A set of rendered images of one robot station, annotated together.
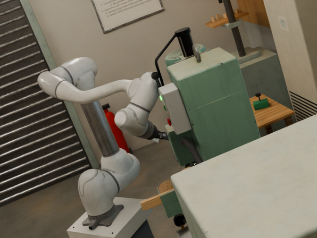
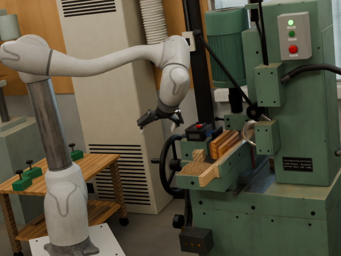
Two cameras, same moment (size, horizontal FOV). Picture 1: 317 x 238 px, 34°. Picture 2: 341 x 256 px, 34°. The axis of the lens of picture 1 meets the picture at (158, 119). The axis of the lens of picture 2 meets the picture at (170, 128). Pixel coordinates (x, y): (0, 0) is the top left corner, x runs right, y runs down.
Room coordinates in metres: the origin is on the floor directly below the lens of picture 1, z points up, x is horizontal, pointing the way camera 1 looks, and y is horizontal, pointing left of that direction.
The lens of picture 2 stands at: (1.06, 1.84, 1.71)
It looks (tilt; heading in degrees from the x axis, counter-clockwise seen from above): 16 degrees down; 304
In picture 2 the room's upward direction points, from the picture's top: 9 degrees counter-clockwise
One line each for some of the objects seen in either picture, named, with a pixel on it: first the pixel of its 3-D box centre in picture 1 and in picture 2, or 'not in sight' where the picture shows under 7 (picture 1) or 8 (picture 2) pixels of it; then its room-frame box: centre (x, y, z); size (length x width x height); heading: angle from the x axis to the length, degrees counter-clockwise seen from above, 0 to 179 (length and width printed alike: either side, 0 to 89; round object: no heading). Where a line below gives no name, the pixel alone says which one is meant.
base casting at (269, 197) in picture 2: not in sight; (271, 182); (1.96, -0.20, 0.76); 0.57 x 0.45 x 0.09; 3
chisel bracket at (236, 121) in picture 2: not in sight; (242, 122); (2.06, -0.19, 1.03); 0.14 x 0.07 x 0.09; 3
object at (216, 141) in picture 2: not in sight; (223, 142); (2.15, -0.16, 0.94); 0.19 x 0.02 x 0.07; 93
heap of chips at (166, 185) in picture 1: (168, 186); (197, 166); (2.16, 0.07, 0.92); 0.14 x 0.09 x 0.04; 3
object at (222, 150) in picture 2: not in sight; (231, 144); (2.12, -0.18, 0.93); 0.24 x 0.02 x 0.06; 93
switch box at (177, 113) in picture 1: (174, 108); (294, 36); (1.76, -0.07, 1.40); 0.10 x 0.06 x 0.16; 3
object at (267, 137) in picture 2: not in sight; (267, 136); (1.89, -0.05, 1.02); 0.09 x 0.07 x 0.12; 93
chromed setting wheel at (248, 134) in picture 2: not in sight; (257, 133); (1.95, -0.08, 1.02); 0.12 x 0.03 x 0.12; 3
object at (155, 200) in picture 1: (198, 183); (229, 155); (2.08, -0.07, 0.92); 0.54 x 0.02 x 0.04; 93
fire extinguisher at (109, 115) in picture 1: (114, 132); not in sight; (4.96, 0.46, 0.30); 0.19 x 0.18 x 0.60; 6
